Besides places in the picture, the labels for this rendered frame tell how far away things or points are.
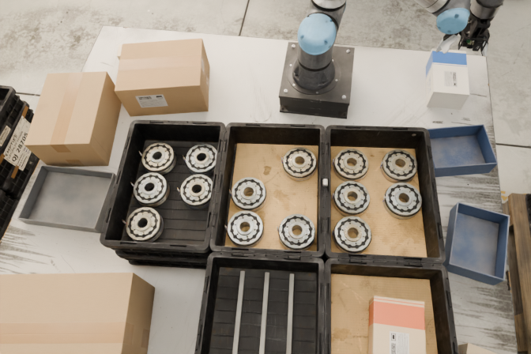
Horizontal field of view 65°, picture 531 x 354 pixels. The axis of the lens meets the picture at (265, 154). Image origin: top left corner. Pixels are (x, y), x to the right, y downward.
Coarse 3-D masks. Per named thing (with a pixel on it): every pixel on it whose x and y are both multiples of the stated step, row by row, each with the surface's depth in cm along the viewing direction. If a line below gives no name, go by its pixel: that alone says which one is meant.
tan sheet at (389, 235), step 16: (368, 160) 129; (336, 176) 128; (368, 176) 127; (416, 176) 126; (384, 192) 124; (368, 208) 122; (384, 208) 122; (368, 224) 120; (384, 224) 119; (400, 224) 119; (416, 224) 119; (384, 240) 117; (400, 240) 117; (416, 240) 117; (416, 256) 115
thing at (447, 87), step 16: (432, 48) 154; (432, 64) 151; (448, 64) 150; (464, 64) 150; (432, 80) 148; (448, 80) 147; (464, 80) 147; (432, 96) 148; (448, 96) 146; (464, 96) 145
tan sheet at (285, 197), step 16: (240, 144) 135; (256, 144) 135; (240, 160) 132; (256, 160) 132; (272, 160) 132; (240, 176) 130; (256, 176) 129; (272, 176) 129; (272, 192) 126; (288, 192) 126; (304, 192) 126; (272, 208) 124; (288, 208) 124; (304, 208) 123; (272, 224) 121; (272, 240) 119
